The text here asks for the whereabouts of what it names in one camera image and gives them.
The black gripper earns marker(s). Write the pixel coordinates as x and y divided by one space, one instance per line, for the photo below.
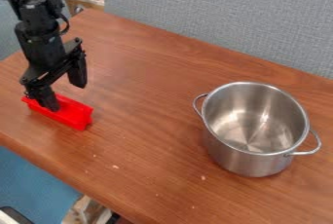
51 58

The red plastic block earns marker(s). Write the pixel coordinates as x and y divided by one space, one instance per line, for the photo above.
74 113

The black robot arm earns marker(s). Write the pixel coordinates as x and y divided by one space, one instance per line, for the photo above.
40 16

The stainless steel pot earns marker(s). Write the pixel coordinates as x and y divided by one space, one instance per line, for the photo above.
256 125

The wooden table leg frame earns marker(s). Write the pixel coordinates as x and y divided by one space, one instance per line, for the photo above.
87 212

